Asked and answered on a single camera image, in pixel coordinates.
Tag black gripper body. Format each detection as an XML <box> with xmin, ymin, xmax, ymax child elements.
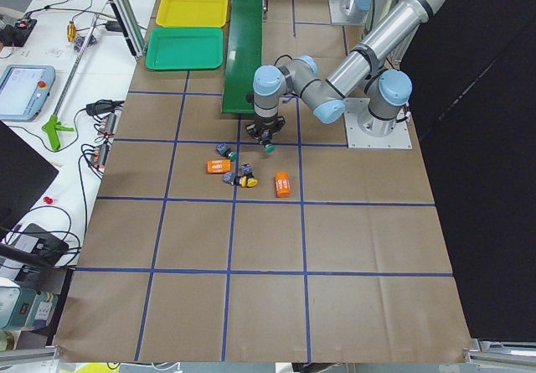
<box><xmin>246</xmin><ymin>115</ymin><xmax>282</xmax><ymax>142</ymax></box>

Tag orange cylinder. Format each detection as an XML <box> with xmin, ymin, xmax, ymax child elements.
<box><xmin>207</xmin><ymin>159</ymin><xmax>232</xmax><ymax>174</ymax></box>
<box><xmin>274</xmin><ymin>171</ymin><xmax>291</xmax><ymax>198</ymax></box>

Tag yellow push button rear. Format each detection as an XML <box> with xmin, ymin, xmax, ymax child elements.
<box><xmin>240</xmin><ymin>163</ymin><xmax>254</xmax><ymax>179</ymax></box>

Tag yellow push button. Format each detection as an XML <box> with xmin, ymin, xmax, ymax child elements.
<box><xmin>222</xmin><ymin>172</ymin><xmax>258</xmax><ymax>188</ymax></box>
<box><xmin>240</xmin><ymin>163</ymin><xmax>254</xmax><ymax>179</ymax></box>

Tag yellow push button front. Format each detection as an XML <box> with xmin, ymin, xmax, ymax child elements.
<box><xmin>222</xmin><ymin>172</ymin><xmax>258</xmax><ymax>188</ymax></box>

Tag green conveyor belt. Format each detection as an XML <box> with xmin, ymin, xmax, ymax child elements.
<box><xmin>221</xmin><ymin>0</ymin><xmax>265</xmax><ymax>114</ymax></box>

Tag green plastic tray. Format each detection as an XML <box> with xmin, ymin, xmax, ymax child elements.
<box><xmin>146</xmin><ymin>27</ymin><xmax>224</xmax><ymax>70</ymax></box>

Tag yellow plastic tray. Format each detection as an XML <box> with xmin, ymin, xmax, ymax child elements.
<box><xmin>156</xmin><ymin>0</ymin><xmax>229</xmax><ymax>28</ymax></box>

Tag black power adapter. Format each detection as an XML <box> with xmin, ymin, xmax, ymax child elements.
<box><xmin>105</xmin><ymin>21</ymin><xmax>122</xmax><ymax>33</ymax></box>

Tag gold resistor block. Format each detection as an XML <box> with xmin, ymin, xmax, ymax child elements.
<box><xmin>66</xmin><ymin>21</ymin><xmax>77</xmax><ymax>42</ymax></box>

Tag blue teach pendant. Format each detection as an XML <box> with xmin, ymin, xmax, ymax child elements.
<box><xmin>0</xmin><ymin>65</ymin><xmax>55</xmax><ymax>122</ymax></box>

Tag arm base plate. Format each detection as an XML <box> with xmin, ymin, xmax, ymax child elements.
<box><xmin>343</xmin><ymin>98</ymin><xmax>413</xmax><ymax>150</ymax></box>
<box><xmin>328</xmin><ymin>0</ymin><xmax>372</xmax><ymax>26</ymax></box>

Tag green handled reach grabber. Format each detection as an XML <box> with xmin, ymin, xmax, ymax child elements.
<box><xmin>41</xmin><ymin>13</ymin><xmax>100</xmax><ymax>152</ymax></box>

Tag aluminium frame post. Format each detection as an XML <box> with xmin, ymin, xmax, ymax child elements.
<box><xmin>107</xmin><ymin>0</ymin><xmax>146</xmax><ymax>59</ymax></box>

